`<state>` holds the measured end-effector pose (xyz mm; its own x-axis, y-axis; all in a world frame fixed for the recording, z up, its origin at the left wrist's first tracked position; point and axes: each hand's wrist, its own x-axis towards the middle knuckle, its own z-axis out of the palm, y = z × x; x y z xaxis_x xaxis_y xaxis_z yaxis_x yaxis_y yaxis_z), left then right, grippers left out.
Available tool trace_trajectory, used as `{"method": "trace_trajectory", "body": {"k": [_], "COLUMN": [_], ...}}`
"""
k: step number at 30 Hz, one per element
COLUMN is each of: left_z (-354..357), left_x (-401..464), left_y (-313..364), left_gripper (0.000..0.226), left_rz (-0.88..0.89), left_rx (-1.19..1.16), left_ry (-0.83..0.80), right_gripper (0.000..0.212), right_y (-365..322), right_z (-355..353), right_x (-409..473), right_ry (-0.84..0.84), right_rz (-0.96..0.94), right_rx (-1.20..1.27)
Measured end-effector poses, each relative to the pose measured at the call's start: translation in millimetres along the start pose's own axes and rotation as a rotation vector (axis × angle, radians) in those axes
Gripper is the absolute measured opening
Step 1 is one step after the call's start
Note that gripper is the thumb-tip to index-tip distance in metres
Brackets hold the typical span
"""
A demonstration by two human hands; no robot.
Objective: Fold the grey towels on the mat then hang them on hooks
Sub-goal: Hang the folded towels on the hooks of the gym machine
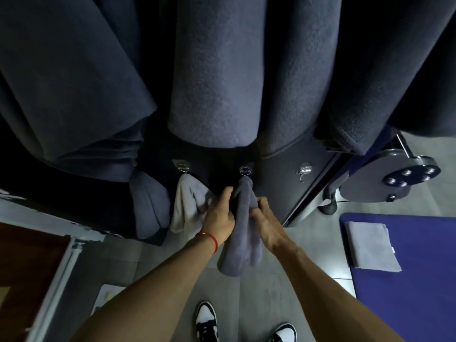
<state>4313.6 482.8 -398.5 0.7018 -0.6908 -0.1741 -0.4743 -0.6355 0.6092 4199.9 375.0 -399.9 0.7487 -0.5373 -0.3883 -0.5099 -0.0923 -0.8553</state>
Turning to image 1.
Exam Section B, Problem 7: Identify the white wall pipe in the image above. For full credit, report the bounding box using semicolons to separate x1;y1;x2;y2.
24;238;86;342

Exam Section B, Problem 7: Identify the red string bracelet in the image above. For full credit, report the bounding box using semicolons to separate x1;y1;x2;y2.
196;231;219;254

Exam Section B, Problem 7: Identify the black and white sneaker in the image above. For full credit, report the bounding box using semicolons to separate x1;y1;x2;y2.
195;301;219;342
267;323;297;342

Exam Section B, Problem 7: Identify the white bathroom scale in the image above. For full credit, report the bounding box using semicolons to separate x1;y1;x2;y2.
91;285;126;316

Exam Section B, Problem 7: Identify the purple ribbed mat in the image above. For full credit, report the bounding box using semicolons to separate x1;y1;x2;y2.
339;212;456;342

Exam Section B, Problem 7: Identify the person's left hand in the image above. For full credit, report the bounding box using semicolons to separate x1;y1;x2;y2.
201;187;236;247

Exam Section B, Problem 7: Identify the person's right forearm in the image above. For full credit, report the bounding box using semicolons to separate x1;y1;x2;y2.
274;245;407;342

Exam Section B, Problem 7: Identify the black weight stack machine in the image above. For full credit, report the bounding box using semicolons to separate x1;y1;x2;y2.
135;131;442;239

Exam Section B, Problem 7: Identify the white upright post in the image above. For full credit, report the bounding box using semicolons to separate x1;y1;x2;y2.
0;198;106;243

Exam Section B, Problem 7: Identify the person's right hand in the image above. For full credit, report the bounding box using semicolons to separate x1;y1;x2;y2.
250;197;300;257

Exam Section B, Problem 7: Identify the person's left forearm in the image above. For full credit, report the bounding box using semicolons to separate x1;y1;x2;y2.
71;238;218;342

